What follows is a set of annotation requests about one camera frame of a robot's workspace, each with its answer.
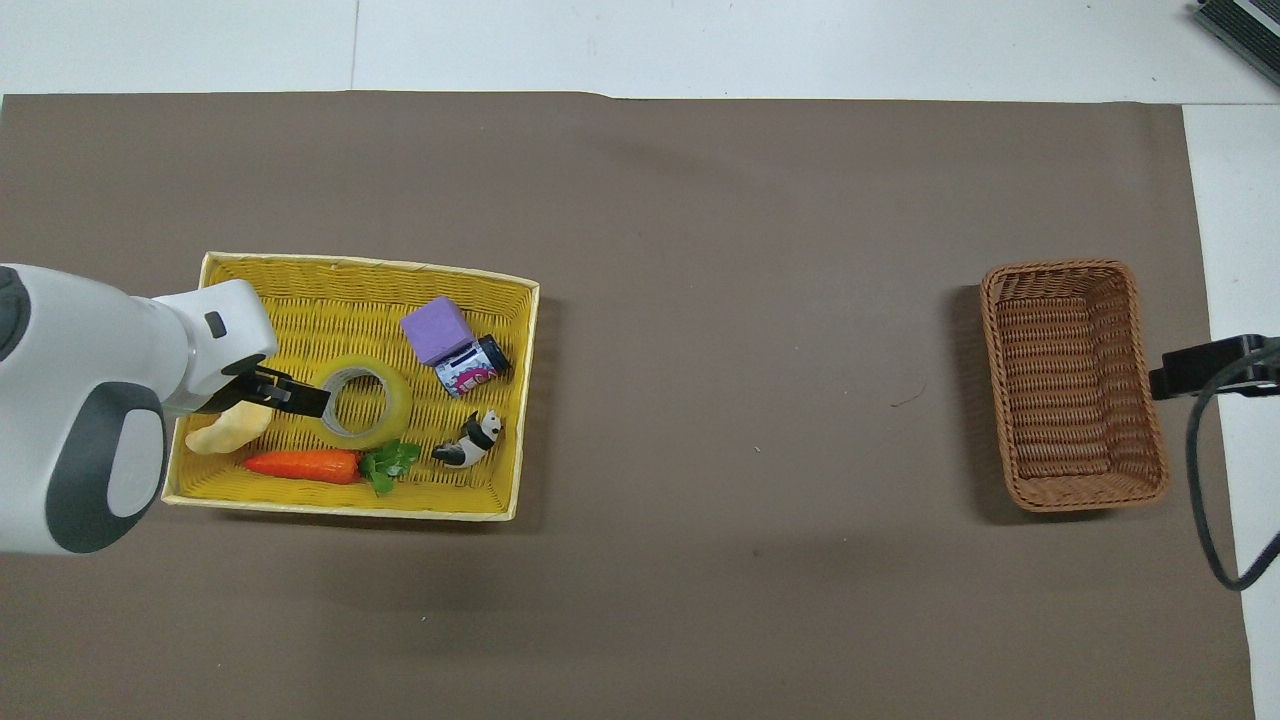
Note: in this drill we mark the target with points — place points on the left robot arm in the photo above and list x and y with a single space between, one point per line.
80 340

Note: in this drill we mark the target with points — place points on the purple foam cube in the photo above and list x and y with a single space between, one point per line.
437 328

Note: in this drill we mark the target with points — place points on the yellow woven basket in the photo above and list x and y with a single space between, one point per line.
300 300

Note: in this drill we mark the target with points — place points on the pale yellow toy bread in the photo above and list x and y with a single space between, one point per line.
225 432

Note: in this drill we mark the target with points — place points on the orange toy carrot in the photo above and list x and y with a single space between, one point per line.
300 465

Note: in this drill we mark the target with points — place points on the panda figurine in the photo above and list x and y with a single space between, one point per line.
470 442

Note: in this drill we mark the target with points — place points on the dark grey ribbed device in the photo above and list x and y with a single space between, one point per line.
1245 22

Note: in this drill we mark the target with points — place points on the small can with pink print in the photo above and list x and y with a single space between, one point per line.
470 370

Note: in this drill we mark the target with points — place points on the clear tape roll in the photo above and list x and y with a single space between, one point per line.
395 405

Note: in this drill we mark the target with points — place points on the brown wicker basket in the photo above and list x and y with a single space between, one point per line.
1075 400

